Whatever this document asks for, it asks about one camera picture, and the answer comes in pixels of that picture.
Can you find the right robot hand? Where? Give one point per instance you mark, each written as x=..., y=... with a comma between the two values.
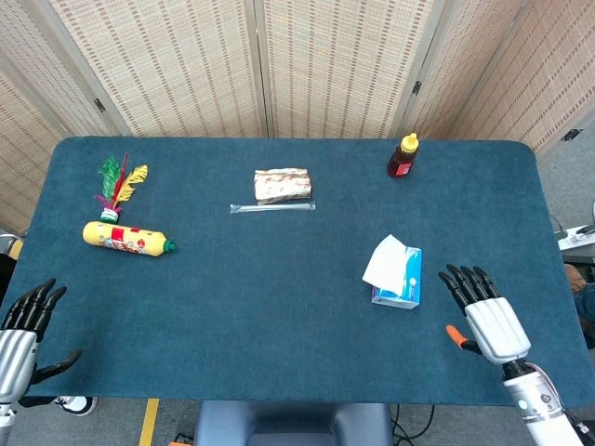
x=497, y=330

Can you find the black chair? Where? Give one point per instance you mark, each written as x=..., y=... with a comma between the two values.
x=7, y=274

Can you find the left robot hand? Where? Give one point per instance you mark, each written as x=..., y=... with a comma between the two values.
x=16, y=358

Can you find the honey bottle with yellow cap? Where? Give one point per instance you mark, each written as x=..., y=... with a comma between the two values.
x=400, y=162

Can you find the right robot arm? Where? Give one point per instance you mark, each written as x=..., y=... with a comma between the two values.
x=534, y=395

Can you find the black and white shoe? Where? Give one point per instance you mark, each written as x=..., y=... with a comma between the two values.
x=76, y=405

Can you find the yellow bottle with green cap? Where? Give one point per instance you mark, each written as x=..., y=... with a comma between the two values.
x=116, y=237

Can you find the white tissue sheet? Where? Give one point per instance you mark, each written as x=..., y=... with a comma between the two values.
x=386, y=265

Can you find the woven folding screen panel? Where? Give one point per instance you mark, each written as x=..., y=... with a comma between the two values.
x=465, y=56
x=46, y=69
x=176, y=65
x=18, y=162
x=558, y=69
x=339, y=65

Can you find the red-printed paper wrapped packet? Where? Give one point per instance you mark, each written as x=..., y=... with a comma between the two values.
x=281, y=186

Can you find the colourful feather shuttlecock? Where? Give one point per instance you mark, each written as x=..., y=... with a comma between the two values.
x=122, y=186

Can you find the blue jeans leg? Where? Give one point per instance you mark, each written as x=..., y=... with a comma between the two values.
x=586, y=316

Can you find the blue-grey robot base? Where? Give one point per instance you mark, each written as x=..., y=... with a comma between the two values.
x=293, y=423

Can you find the straw in clear wrapper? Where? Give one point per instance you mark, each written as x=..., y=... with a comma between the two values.
x=269, y=207

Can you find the blue felt table cloth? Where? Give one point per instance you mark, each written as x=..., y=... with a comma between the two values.
x=279, y=302

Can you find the white power strip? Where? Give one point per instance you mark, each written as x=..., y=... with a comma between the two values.
x=574, y=240

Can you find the blue tissue pack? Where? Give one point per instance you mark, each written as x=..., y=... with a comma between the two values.
x=413, y=279

